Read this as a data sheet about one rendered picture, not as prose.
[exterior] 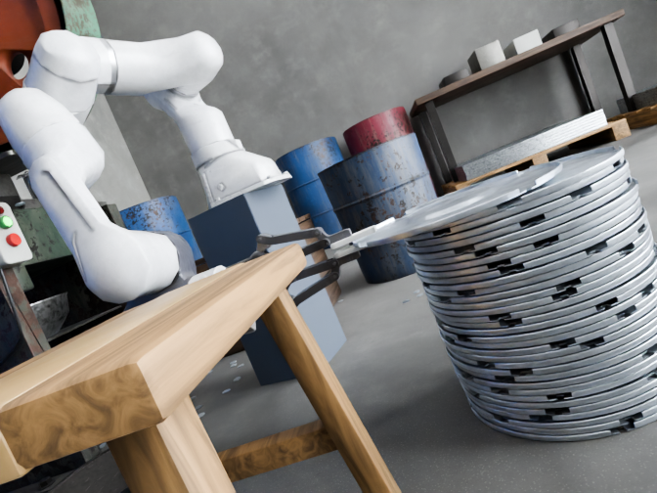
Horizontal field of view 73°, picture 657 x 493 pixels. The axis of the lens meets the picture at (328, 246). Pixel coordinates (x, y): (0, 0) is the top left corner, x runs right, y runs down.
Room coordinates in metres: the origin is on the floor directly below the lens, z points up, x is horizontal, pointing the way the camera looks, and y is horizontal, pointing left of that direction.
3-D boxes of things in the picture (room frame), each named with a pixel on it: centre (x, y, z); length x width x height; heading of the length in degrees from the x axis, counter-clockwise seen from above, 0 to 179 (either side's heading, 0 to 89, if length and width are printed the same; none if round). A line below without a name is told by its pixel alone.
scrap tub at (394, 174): (1.79, -0.28, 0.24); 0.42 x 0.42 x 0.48
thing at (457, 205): (0.61, -0.18, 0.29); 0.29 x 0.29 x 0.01
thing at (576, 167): (0.60, -0.25, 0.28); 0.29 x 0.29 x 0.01
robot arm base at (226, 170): (1.10, 0.13, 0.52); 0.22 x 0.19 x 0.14; 64
